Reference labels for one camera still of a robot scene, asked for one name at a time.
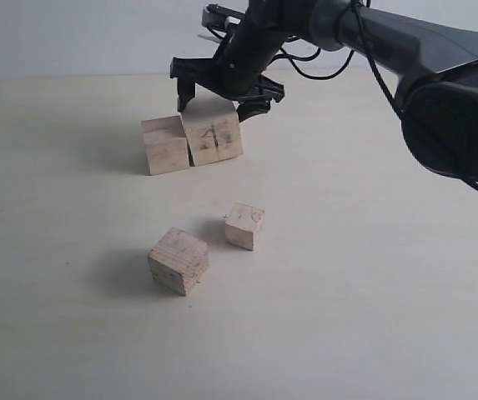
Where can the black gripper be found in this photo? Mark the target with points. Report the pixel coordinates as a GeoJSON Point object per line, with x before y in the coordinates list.
{"type": "Point", "coordinates": [235, 71]}

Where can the second largest wooden cube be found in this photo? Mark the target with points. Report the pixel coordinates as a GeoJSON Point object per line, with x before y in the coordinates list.
{"type": "Point", "coordinates": [166, 145]}

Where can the smallest wooden cube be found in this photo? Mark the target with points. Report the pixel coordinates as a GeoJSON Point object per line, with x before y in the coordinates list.
{"type": "Point", "coordinates": [244, 225]}

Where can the third largest wooden cube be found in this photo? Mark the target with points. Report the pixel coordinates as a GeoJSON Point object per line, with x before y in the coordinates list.
{"type": "Point", "coordinates": [178, 261]}

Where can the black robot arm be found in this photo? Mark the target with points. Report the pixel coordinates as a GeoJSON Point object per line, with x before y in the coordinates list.
{"type": "Point", "coordinates": [436, 98]}

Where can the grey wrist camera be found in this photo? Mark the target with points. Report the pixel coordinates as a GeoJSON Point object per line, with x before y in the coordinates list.
{"type": "Point", "coordinates": [218, 20]}

